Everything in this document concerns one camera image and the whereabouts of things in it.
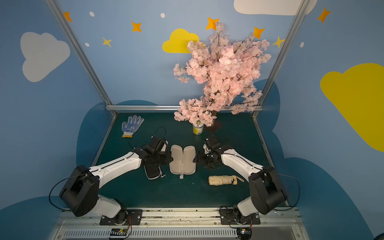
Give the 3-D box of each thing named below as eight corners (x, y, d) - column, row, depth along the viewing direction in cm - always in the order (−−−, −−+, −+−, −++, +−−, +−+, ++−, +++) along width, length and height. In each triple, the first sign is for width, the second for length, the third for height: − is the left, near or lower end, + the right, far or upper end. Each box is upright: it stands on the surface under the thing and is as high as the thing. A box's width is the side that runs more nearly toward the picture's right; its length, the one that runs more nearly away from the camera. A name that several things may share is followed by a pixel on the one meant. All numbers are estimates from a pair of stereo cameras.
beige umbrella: (209, 185, 87) (209, 183, 84) (208, 177, 90) (209, 175, 87) (242, 185, 87) (244, 183, 84) (240, 177, 90) (242, 175, 87)
